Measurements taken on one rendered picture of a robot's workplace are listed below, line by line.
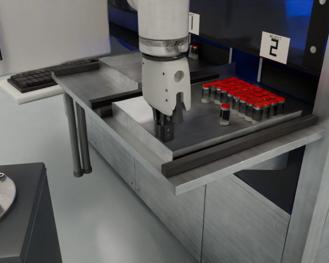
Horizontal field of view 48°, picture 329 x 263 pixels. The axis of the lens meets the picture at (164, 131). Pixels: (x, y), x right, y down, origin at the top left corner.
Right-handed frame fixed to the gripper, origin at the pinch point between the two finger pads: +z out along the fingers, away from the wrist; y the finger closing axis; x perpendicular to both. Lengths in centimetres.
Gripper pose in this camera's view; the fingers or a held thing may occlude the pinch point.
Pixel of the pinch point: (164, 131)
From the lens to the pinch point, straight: 70.4
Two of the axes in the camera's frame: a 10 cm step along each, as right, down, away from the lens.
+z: 0.1, 8.8, 4.7
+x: -8.5, 2.6, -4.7
